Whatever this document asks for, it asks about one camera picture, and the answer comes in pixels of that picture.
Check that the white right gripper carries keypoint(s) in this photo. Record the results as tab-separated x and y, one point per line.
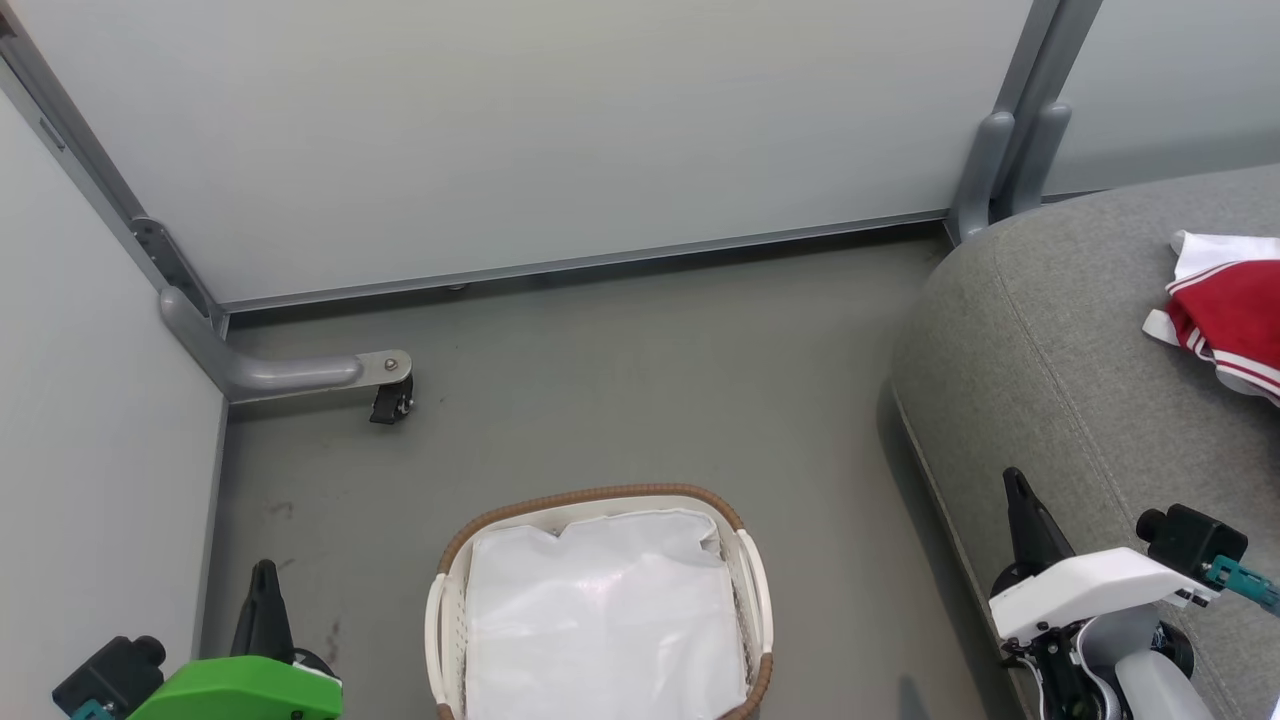
1090	590

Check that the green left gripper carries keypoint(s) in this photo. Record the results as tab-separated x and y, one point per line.
245	692

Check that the red and white garment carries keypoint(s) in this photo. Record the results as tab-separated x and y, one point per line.
1230	315

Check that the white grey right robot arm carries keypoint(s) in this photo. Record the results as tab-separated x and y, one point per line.
1140	670

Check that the grey fabric sofa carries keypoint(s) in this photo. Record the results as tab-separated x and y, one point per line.
1080	380

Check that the long grey partition foot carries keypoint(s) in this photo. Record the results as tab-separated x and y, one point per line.
260	370

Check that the black caster wheel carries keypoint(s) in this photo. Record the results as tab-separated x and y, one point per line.
392	402

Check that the white laundry basket brown rim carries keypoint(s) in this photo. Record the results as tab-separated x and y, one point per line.
755	600

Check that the white basket liner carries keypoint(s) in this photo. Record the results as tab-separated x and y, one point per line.
605	620

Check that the short grey partition foot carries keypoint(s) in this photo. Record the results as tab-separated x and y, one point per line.
980	170
1035	150

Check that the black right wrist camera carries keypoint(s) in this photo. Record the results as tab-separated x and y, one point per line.
1192	538

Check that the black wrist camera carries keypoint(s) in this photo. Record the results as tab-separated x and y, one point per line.
112	675
1192	538

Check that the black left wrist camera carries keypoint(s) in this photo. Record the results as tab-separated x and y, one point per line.
112	675

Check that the teal left camera plug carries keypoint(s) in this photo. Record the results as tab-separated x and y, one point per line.
92	710

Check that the teal camera plug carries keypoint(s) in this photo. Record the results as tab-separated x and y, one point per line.
92	710
1245	580

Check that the teal right camera plug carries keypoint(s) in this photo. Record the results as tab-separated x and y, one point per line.
1245	580

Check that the grey partition bottom rail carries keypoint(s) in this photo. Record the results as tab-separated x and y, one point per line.
580	260

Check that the grey double partition post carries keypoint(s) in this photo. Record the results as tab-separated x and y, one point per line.
1050	50

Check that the grey partition post with bracket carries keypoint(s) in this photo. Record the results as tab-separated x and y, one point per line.
85	160

